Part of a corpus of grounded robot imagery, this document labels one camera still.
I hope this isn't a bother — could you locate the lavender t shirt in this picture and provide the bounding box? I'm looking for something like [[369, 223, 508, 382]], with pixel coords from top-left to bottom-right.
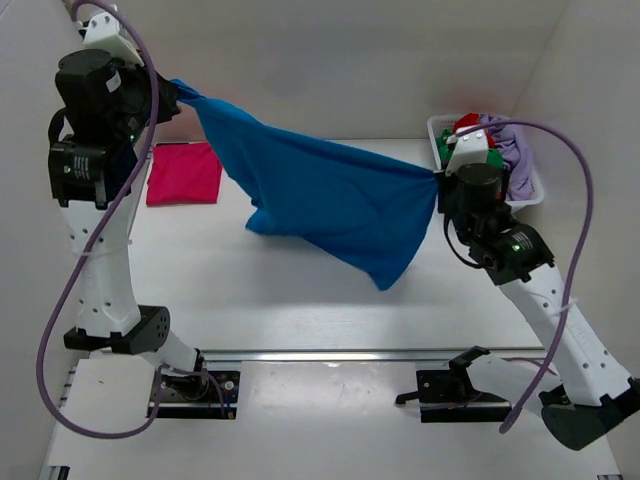
[[488, 124, 533, 201]]

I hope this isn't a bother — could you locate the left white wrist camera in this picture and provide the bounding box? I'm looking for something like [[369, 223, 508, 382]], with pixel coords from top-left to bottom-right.
[[76, 10, 144, 66]]

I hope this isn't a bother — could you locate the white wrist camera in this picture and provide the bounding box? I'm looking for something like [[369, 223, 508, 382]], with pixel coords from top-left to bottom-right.
[[76, 10, 144, 66], [445, 126, 489, 176]]

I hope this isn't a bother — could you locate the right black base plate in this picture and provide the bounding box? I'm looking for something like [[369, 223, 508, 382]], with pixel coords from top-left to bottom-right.
[[394, 346, 511, 424]]

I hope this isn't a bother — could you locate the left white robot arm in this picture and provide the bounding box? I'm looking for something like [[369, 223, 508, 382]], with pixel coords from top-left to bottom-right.
[[48, 49, 209, 398]]

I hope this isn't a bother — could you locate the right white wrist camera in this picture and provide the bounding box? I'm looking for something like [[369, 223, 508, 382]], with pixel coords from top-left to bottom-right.
[[445, 126, 489, 176]]

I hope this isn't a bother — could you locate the green t shirt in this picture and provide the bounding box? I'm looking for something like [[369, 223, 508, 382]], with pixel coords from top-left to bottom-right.
[[436, 129, 504, 168]]

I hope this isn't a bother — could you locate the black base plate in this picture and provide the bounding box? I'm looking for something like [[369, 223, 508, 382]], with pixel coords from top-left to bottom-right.
[[394, 346, 511, 424], [147, 362, 241, 421]]

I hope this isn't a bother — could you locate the blue t shirt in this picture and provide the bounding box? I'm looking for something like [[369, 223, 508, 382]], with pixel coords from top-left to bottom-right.
[[173, 80, 438, 291]]

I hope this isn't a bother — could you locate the red t shirt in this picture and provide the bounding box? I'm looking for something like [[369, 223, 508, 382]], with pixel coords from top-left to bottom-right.
[[453, 112, 496, 148]]

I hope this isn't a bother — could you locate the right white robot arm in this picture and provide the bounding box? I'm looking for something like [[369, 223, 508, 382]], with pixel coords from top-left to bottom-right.
[[435, 163, 639, 451]]

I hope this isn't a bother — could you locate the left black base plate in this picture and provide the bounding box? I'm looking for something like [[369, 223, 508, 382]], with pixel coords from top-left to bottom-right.
[[147, 362, 241, 421]]

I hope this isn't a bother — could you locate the folded pink t shirt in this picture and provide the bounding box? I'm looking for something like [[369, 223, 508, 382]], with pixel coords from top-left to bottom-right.
[[146, 142, 223, 207]]

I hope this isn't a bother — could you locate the white plastic basket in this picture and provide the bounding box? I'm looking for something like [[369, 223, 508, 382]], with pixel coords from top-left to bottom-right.
[[427, 112, 544, 211]]

